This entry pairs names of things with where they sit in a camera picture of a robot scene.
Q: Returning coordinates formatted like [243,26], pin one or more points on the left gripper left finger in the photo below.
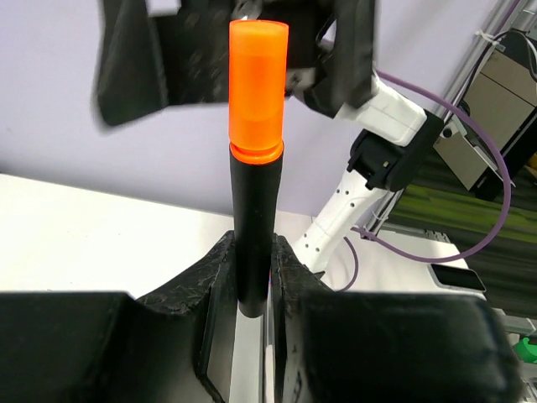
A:
[174,344]

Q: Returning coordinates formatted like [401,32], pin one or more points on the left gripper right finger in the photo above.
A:
[332,346]

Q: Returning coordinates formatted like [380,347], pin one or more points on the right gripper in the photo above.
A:
[194,47]

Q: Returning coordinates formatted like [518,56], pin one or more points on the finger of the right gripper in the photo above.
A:
[130,82]

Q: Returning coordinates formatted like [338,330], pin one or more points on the orange highlighter cap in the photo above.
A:
[257,76]

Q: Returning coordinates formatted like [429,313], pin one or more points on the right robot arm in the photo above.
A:
[395,136]

